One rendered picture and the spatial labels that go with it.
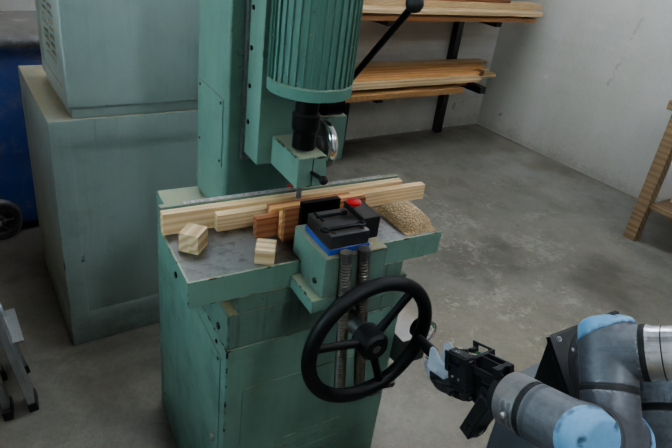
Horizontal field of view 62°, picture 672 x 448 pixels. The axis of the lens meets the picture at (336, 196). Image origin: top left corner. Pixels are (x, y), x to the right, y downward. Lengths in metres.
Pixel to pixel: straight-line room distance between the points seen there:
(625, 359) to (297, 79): 0.74
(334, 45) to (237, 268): 0.46
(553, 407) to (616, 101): 3.69
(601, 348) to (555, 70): 3.83
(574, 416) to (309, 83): 0.71
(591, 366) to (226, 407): 0.74
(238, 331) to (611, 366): 0.68
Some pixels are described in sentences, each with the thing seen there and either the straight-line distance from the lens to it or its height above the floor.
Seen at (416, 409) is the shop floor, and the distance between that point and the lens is 2.15.
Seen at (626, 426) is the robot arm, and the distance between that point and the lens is 1.01.
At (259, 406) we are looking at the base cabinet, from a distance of 1.36.
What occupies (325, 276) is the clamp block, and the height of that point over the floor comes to 0.92.
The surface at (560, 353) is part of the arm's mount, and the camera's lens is 1.42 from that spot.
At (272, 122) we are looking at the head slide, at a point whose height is 1.10.
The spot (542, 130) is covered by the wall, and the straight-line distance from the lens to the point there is 4.82.
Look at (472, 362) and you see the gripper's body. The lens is 1.04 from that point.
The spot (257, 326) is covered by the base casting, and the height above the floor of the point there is 0.76.
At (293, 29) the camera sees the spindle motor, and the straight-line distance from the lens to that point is 1.08.
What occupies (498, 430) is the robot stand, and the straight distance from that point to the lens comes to 1.62.
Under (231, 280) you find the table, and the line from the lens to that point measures 1.10.
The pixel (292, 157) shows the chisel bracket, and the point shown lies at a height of 1.06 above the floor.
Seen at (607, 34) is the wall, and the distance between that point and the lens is 4.51.
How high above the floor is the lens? 1.52
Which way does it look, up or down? 26 degrees down
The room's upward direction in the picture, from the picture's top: 8 degrees clockwise
